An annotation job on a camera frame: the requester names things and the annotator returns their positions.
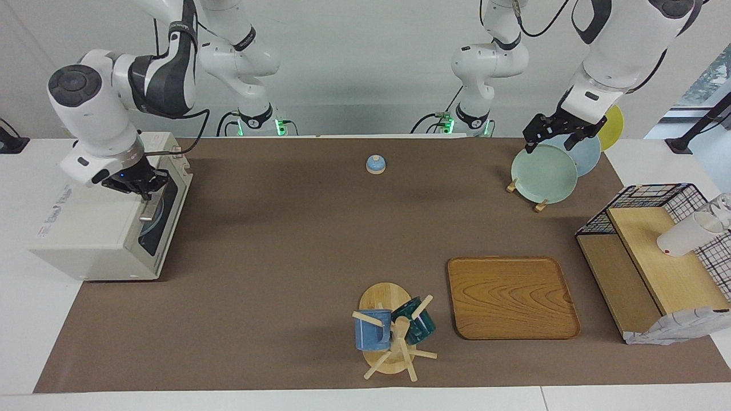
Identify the white marbled sheet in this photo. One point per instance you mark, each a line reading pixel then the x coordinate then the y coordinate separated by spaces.
pixel 674 328

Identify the wooden plate rack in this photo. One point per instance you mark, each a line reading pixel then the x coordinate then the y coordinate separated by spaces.
pixel 541 205

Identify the black desk clamp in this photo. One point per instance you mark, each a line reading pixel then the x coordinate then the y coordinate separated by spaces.
pixel 11 142

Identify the yellow plate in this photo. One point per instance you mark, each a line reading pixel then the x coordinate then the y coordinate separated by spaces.
pixel 614 125

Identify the white cup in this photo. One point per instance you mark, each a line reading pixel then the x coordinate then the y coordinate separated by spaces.
pixel 685 237

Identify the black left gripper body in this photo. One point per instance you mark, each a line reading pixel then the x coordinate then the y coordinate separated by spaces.
pixel 562 125

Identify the light blue plate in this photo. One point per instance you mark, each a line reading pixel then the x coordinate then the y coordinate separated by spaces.
pixel 157 220
pixel 588 157

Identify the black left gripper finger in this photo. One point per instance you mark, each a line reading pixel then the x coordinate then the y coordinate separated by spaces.
pixel 532 137
pixel 538 122

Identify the clear drinking glass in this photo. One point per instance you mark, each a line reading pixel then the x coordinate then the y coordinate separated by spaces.
pixel 722 205

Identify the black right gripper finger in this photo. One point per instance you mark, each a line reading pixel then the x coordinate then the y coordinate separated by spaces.
pixel 145 194
pixel 156 189

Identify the blue mug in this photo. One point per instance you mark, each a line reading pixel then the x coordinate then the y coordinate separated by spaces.
pixel 368 334

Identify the pale green plate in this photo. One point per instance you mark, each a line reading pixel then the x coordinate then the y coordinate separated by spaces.
pixel 542 174

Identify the dark green mug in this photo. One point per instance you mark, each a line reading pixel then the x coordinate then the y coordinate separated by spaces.
pixel 420 325

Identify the brown table mat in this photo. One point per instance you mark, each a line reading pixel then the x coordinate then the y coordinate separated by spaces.
pixel 342 257

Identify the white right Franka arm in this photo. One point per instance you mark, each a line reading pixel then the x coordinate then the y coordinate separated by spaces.
pixel 97 120

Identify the wooden shelf box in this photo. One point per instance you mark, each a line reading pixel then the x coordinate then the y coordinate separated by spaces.
pixel 668 268

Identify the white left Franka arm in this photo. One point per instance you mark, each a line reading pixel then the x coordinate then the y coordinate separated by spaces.
pixel 622 45

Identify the wooden serving tray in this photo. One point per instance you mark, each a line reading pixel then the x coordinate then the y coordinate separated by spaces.
pixel 508 297

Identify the beige toaster oven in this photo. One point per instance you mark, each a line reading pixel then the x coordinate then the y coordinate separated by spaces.
pixel 85 228

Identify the wooden mug tree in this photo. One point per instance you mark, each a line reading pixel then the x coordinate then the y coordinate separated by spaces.
pixel 384 297

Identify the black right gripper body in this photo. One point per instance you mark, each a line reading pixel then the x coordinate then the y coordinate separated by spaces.
pixel 134 180

